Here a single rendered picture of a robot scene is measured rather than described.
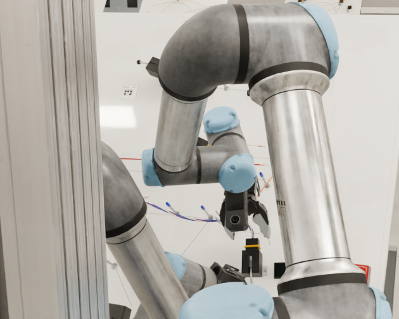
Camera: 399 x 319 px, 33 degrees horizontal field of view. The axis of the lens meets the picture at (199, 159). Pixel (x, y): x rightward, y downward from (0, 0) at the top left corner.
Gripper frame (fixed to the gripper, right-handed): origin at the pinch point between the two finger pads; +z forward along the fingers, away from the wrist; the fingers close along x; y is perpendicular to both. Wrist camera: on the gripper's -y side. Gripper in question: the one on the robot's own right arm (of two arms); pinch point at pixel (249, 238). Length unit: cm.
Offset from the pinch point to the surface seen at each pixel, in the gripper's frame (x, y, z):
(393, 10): -59, 991, 490
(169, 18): 28, 71, -23
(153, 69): 28, 46, -21
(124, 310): 30.1, -15.4, 6.8
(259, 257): -2.3, -3.5, 3.0
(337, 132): -20.8, 31.6, -4.5
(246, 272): 0.8, -7.3, 3.8
